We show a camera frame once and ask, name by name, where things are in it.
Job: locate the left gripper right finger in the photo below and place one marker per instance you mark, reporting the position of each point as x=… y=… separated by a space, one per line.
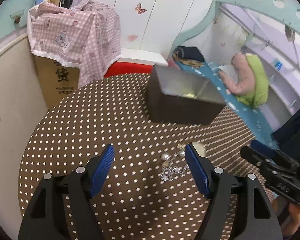
x=216 y=186

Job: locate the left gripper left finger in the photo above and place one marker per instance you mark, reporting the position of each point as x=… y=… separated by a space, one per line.
x=82 y=185

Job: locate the person's right hand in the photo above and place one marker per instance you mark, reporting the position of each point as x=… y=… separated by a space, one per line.
x=291 y=227

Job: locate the brown polka dot tablecloth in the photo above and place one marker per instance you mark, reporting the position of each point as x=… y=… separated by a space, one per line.
x=149 y=192

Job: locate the green folded blanket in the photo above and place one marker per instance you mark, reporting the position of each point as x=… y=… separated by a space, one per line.
x=259 y=95

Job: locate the pink folded blanket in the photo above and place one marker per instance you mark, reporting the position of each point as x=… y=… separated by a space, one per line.
x=245 y=82

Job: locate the silver metal tin box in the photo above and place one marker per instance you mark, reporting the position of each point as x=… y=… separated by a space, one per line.
x=181 y=97

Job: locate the cardboard box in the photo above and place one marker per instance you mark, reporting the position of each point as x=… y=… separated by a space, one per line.
x=56 y=81

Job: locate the red ottoman bench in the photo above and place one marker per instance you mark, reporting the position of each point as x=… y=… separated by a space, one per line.
x=120 y=68

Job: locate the dark folded clothes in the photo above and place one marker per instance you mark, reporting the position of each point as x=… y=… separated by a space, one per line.
x=190 y=56

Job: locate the white board on ottoman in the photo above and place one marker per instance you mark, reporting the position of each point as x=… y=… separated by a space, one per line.
x=141 y=57

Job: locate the pink checkered cloth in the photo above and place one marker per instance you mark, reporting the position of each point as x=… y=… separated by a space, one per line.
x=87 y=36

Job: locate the white wardrobe with butterflies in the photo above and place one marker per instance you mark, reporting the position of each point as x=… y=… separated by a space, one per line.
x=152 y=25

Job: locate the teal drawer cabinet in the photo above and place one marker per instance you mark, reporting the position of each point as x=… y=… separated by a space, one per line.
x=13 y=15

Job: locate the teal bunk bed frame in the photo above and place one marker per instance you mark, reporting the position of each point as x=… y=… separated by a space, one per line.
x=283 y=11

